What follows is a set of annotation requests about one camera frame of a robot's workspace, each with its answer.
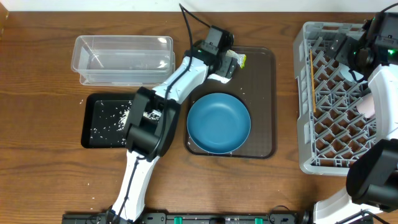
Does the yellow green snack wrapper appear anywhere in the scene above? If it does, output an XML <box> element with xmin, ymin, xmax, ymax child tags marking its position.
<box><xmin>226</xmin><ymin>50</ymin><xmax>246</xmax><ymax>68</ymax></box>

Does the light blue bowl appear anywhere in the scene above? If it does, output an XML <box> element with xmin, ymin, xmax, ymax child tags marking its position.
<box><xmin>339</xmin><ymin>63</ymin><xmax>363</xmax><ymax>82</ymax></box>

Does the dark blue plate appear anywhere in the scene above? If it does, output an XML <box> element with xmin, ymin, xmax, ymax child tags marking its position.
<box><xmin>187</xmin><ymin>93</ymin><xmax>251</xmax><ymax>154</ymax></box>

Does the pink plastic cup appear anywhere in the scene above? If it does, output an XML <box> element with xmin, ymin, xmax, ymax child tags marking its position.
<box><xmin>357</xmin><ymin>93</ymin><xmax>375</xmax><ymax>118</ymax></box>

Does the wooden chopstick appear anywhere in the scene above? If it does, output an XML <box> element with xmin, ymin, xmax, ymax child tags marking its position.
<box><xmin>309</xmin><ymin>49</ymin><xmax>317</xmax><ymax>114</ymax></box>

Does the white paper napkin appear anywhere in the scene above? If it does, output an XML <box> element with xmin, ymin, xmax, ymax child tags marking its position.
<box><xmin>208</xmin><ymin>73</ymin><xmax>231</xmax><ymax>84</ymax></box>

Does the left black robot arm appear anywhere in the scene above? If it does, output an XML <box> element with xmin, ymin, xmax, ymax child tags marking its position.
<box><xmin>106</xmin><ymin>26</ymin><xmax>238</xmax><ymax>223</ymax></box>

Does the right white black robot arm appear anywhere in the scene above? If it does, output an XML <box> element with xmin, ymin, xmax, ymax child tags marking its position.
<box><xmin>311</xmin><ymin>9</ymin><xmax>397</xmax><ymax>223</ymax></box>

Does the grey dishwasher rack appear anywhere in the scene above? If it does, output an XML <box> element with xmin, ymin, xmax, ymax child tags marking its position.
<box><xmin>294</xmin><ymin>22</ymin><xmax>376</xmax><ymax>176</ymax></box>

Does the dark brown serving tray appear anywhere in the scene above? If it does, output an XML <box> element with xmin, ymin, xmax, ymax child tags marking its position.
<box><xmin>187</xmin><ymin>47</ymin><xmax>277</xmax><ymax>159</ymax></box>

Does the clear plastic container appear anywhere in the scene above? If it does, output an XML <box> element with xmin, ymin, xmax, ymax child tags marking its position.
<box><xmin>71</xmin><ymin>35</ymin><xmax>175</xmax><ymax>86</ymax></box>

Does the pile of white rice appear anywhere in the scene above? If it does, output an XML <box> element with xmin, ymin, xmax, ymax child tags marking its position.
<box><xmin>90</xmin><ymin>101</ymin><xmax>162</xmax><ymax>141</ymax></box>

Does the black plastic tray bin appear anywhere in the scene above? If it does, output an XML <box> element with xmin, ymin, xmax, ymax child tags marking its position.
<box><xmin>81</xmin><ymin>93</ymin><xmax>134</xmax><ymax>148</ymax></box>

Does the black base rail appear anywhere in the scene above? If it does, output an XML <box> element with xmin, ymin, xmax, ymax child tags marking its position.
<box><xmin>62</xmin><ymin>213</ymin><xmax>312</xmax><ymax>224</ymax></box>

